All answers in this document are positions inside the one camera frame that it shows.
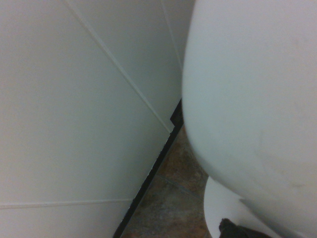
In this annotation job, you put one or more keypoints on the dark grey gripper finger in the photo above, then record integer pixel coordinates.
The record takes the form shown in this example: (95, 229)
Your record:
(237, 230)

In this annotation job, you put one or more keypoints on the white ceramic toilet body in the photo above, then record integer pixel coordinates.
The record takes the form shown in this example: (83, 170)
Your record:
(252, 99)

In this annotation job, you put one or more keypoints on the white cabinet with black base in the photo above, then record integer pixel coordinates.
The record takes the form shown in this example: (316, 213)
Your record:
(74, 111)

